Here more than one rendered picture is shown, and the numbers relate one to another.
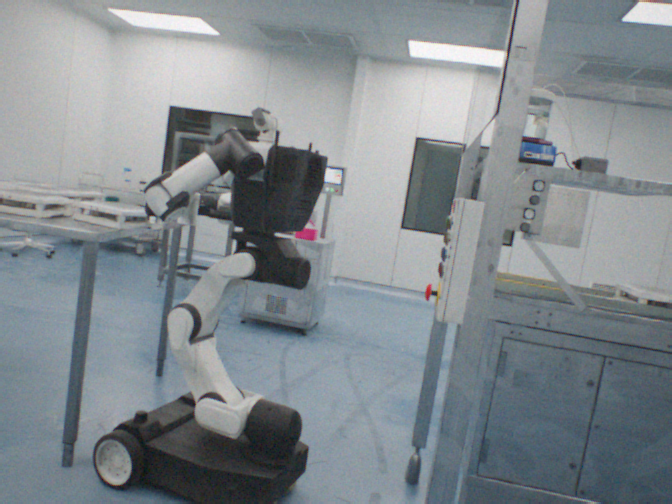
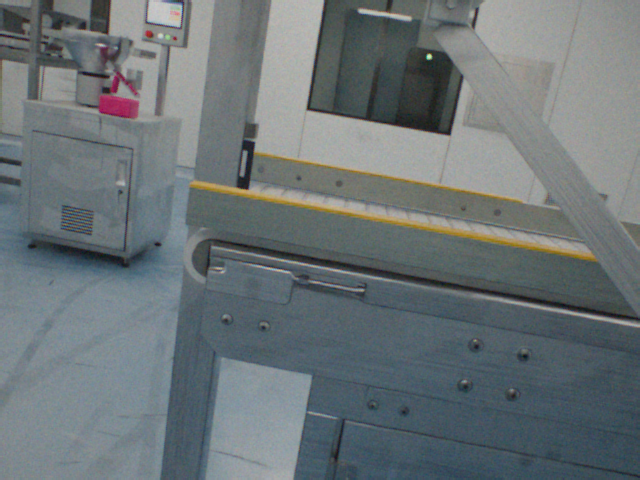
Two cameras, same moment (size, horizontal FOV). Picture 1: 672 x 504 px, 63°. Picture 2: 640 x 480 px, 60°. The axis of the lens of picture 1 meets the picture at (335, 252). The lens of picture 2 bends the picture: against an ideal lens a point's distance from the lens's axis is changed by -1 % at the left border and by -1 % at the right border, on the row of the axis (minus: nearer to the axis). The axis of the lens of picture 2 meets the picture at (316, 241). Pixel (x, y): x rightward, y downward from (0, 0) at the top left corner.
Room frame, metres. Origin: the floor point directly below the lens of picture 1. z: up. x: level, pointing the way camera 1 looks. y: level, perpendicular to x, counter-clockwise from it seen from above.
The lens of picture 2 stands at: (1.44, -0.54, 1.03)
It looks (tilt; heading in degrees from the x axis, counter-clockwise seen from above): 15 degrees down; 354
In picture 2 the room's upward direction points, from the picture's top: 10 degrees clockwise
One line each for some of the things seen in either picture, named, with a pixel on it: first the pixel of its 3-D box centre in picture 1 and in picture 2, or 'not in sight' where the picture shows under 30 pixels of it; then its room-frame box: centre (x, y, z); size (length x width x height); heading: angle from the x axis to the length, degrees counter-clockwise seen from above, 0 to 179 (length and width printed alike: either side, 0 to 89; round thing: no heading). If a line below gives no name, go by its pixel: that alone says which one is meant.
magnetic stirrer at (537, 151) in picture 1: (521, 153); not in sight; (1.98, -0.60, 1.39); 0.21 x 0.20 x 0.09; 172
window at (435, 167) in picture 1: (463, 191); (389, 59); (6.82, -1.45, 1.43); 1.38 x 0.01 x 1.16; 80
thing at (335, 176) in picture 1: (327, 202); (162, 57); (4.63, 0.14, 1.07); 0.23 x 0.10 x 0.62; 80
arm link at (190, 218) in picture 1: (186, 209); not in sight; (2.00, 0.57, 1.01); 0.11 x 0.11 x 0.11; 61
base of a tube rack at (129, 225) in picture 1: (119, 221); not in sight; (2.22, 0.90, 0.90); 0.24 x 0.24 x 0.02; 69
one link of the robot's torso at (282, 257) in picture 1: (271, 259); not in sight; (1.96, 0.23, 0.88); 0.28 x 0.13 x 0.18; 69
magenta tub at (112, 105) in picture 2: (306, 233); (119, 106); (4.31, 0.25, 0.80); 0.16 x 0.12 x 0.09; 80
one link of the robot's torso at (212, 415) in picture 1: (231, 410); not in sight; (1.99, 0.30, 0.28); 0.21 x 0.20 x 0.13; 69
